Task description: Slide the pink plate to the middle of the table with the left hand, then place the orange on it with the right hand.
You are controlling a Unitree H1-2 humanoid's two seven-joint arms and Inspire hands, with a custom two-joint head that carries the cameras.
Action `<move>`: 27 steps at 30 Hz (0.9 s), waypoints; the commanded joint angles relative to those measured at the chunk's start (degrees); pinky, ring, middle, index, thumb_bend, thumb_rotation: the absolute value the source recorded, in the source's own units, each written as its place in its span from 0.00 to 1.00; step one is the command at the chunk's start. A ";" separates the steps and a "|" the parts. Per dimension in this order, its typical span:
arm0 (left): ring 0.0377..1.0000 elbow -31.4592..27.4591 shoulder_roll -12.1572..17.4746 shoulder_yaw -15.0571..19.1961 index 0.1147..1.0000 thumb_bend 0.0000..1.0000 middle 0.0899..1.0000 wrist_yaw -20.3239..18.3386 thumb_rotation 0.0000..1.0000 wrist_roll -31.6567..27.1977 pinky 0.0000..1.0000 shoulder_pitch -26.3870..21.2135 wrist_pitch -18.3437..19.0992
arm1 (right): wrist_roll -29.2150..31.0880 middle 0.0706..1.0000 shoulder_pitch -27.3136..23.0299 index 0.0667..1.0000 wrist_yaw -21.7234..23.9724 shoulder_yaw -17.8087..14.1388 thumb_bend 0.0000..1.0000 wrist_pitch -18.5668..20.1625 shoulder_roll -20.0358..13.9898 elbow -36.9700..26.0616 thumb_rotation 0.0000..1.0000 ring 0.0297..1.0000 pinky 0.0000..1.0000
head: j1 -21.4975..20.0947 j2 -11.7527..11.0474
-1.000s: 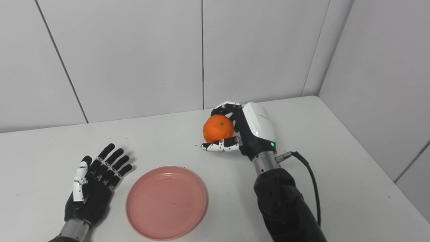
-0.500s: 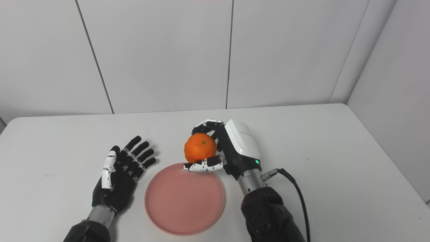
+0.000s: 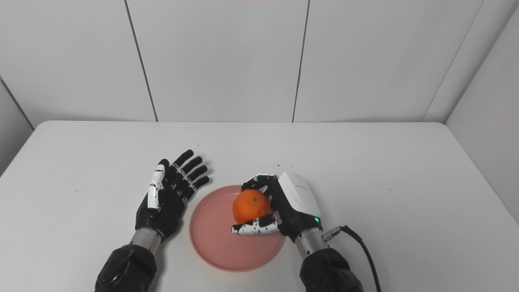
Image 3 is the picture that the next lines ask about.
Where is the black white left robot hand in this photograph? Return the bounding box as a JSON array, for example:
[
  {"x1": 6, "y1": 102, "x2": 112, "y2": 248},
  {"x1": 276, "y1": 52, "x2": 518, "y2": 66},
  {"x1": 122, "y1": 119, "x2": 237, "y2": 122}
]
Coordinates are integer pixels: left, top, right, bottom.
[{"x1": 135, "y1": 149, "x2": 210, "y2": 242}]

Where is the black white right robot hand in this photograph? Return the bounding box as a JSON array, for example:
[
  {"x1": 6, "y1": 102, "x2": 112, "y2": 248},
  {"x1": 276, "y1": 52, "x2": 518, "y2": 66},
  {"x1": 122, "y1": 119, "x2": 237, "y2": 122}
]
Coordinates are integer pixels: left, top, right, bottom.
[{"x1": 231, "y1": 172, "x2": 323, "y2": 243}]

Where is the orange fruit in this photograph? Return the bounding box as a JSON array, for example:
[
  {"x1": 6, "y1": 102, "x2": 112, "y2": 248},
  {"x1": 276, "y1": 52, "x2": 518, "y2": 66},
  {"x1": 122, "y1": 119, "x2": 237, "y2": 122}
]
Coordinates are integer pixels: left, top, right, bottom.
[{"x1": 232, "y1": 189, "x2": 272, "y2": 225}]

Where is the pink round plate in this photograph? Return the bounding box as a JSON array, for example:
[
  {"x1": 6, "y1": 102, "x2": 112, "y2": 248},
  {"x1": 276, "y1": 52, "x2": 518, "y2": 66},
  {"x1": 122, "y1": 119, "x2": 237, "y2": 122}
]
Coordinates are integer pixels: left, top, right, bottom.
[{"x1": 189, "y1": 185, "x2": 286, "y2": 272}]

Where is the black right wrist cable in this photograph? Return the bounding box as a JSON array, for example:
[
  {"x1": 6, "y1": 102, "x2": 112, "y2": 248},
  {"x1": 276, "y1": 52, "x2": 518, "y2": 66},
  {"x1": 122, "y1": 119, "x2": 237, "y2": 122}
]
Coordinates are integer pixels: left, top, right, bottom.
[{"x1": 322, "y1": 225, "x2": 383, "y2": 292}]

